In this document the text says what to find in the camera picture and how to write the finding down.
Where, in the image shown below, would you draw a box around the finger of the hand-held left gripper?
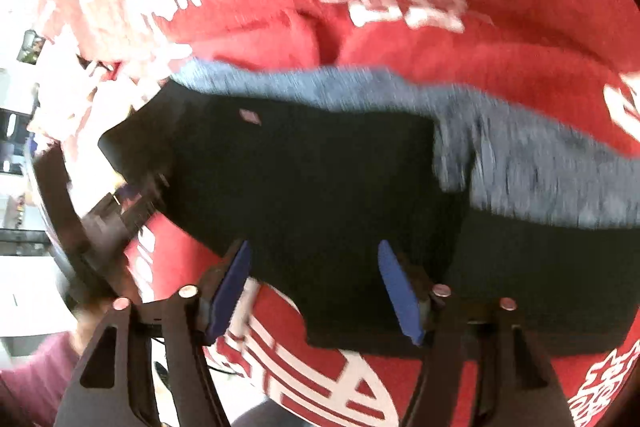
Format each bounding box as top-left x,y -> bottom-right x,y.
90,174 -> 173,233

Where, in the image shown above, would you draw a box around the black pants with blue stripe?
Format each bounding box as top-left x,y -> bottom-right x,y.
97,61 -> 640,358

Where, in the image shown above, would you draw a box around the person's left hand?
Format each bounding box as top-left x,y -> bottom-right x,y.
70,299 -> 117,355

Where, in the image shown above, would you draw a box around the person's left forearm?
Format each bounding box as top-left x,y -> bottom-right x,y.
0,331 -> 83,427

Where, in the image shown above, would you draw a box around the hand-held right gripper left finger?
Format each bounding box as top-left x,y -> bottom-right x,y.
54,239 -> 253,427

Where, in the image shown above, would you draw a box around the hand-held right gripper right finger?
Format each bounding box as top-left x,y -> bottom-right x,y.
377,239 -> 576,427

